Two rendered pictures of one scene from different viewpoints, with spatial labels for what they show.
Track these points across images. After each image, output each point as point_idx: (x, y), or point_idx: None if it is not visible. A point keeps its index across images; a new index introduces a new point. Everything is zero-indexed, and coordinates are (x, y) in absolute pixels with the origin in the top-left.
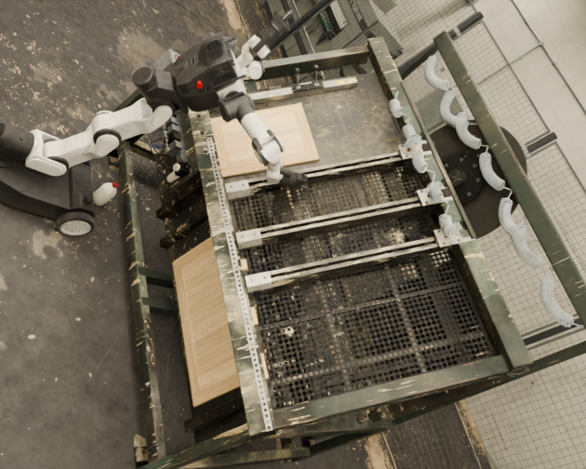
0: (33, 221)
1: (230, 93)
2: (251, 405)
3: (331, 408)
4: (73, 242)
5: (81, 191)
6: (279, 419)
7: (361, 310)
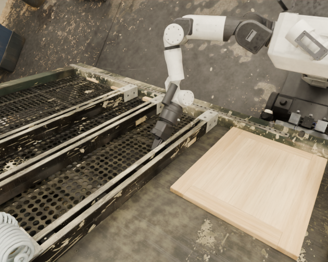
0: (282, 87)
1: (272, 22)
2: (86, 66)
3: (39, 74)
4: (264, 110)
5: (295, 105)
6: (68, 67)
7: (37, 112)
